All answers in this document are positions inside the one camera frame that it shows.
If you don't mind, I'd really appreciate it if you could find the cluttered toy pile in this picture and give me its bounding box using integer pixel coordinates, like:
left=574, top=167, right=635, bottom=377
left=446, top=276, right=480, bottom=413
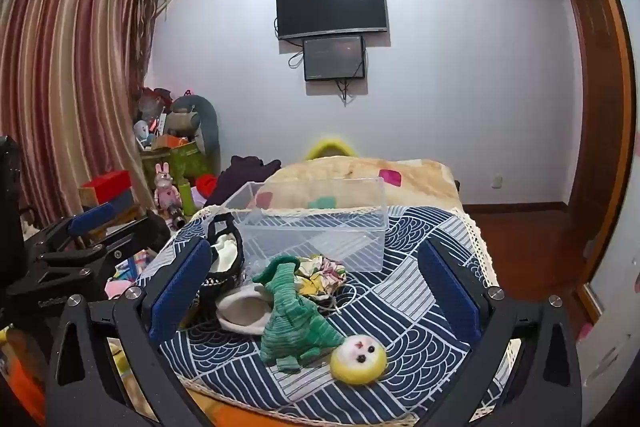
left=132, top=87, right=174, bottom=150

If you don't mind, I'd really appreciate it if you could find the orange object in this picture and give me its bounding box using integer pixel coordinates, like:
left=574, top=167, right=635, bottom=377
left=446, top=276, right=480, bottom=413
left=0, top=327, right=49, bottom=423

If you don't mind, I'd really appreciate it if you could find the black rimmed fabric bag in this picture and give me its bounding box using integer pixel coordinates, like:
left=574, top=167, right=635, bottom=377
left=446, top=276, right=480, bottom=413
left=200, top=213, right=246, bottom=304

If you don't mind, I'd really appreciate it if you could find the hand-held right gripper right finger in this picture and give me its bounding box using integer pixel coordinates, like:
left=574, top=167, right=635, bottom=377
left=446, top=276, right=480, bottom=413
left=416, top=237, right=584, bottom=427

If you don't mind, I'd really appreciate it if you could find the yellow monkey face plush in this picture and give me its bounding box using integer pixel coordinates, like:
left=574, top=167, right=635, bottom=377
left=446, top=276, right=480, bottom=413
left=329, top=333, right=389, bottom=383

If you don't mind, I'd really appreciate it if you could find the blue patterned cloth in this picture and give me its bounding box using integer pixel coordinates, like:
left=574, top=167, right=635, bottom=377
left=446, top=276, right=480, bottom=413
left=135, top=205, right=502, bottom=427

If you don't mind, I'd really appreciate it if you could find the beige fleece blanket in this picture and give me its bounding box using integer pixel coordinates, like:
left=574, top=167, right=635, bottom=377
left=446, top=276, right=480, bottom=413
left=262, top=157, right=464, bottom=214

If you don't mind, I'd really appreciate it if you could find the red cloth item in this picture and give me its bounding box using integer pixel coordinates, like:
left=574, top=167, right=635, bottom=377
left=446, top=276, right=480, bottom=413
left=195, top=174, right=220, bottom=198

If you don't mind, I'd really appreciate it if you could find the floral fabric scrunchie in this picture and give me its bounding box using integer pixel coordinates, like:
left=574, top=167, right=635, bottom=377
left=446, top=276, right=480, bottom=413
left=295, top=254, right=348, bottom=299

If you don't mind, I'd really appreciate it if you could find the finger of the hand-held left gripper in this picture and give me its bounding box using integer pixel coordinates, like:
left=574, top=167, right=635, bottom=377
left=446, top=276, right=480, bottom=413
left=22, top=202, right=121, bottom=259
left=40, top=211, right=172, bottom=281

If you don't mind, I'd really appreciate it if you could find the striped red gold curtain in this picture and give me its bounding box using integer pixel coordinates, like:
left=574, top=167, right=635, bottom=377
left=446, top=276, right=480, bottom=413
left=0, top=0, right=162, bottom=229

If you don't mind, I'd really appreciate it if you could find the green plush dinosaur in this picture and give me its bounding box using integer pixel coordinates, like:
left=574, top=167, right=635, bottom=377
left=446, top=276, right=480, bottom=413
left=251, top=255, right=346, bottom=374

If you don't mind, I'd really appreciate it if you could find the green bottle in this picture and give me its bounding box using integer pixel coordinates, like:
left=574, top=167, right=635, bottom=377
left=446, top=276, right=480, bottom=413
left=180, top=184, right=197, bottom=217

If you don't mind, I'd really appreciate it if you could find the grey plush shark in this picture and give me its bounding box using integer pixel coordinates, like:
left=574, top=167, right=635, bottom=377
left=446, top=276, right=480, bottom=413
left=167, top=94, right=221, bottom=168

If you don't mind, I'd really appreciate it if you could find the yellow green chair back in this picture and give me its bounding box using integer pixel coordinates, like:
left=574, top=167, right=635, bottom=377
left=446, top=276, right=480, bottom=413
left=305, top=134, right=357, bottom=162

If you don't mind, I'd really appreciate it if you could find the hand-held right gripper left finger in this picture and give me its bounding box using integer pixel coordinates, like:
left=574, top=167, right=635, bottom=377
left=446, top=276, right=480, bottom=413
left=46, top=237, right=214, bottom=427

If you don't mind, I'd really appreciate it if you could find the white cloth pouch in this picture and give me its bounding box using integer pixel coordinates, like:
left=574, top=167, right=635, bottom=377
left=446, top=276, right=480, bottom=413
left=216, top=283, right=274, bottom=336

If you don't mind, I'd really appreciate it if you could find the dark purple clothing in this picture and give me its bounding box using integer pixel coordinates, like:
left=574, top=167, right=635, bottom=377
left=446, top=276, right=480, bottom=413
left=210, top=154, right=283, bottom=208

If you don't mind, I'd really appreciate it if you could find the green cardboard box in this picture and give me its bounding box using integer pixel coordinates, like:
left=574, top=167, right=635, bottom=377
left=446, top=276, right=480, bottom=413
left=141, top=142, right=207, bottom=188

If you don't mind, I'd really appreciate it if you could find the red box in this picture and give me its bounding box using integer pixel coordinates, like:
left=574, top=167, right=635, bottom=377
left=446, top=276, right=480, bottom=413
left=80, top=169, right=134, bottom=206

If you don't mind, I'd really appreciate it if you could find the clear plastic storage box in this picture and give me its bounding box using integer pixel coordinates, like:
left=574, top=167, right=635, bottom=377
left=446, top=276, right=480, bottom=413
left=220, top=177, right=390, bottom=274

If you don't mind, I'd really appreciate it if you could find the small black wall monitor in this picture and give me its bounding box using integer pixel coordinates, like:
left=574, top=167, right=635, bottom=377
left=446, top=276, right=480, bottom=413
left=302, top=35, right=367, bottom=82

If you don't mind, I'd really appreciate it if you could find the pink rabbit toy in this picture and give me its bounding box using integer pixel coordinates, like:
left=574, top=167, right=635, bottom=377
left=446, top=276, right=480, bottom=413
left=152, top=162, right=182, bottom=210

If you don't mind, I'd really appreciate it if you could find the large black wall television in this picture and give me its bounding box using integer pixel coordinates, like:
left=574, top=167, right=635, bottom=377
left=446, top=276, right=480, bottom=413
left=275, top=0, right=390, bottom=41

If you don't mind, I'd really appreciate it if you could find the brown wooden wardrobe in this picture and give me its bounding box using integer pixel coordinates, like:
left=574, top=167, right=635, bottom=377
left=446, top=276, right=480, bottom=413
left=487, top=0, right=637, bottom=240

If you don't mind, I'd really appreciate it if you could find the pink cloth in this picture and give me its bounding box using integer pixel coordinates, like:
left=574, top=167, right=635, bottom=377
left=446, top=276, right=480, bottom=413
left=105, top=277, right=131, bottom=301

